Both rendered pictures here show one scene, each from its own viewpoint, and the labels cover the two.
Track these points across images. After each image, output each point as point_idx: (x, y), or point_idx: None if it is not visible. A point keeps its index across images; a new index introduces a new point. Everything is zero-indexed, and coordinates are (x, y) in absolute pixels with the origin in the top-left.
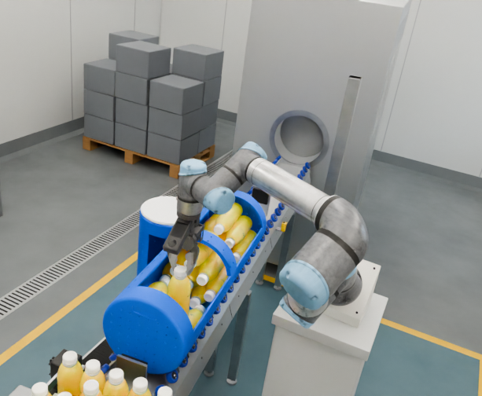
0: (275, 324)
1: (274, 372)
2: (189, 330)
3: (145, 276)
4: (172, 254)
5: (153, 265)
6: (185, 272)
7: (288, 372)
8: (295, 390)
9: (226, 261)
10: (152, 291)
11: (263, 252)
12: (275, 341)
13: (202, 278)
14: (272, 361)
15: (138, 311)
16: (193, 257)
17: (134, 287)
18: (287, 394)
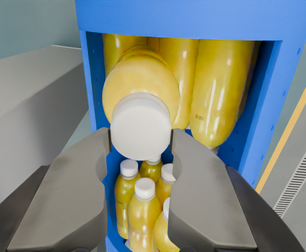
0: None
1: (12, 98)
2: (76, 7)
3: (262, 105)
4: (208, 186)
5: (251, 164)
6: (109, 128)
7: None
8: None
9: (109, 240)
10: (220, 14)
11: None
12: None
13: (143, 189)
14: (10, 104)
15: None
16: (29, 208)
17: (287, 37)
18: (5, 87)
